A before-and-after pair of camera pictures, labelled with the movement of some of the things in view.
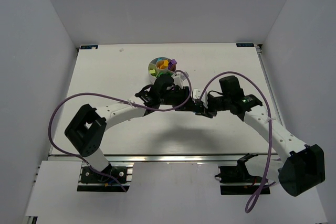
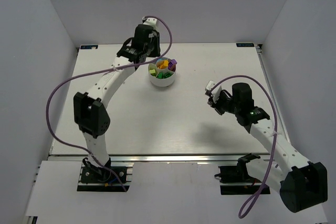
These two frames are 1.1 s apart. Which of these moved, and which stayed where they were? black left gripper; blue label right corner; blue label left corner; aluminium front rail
Moved: black left gripper
Stayed: aluminium front rail; blue label left corner; blue label right corner
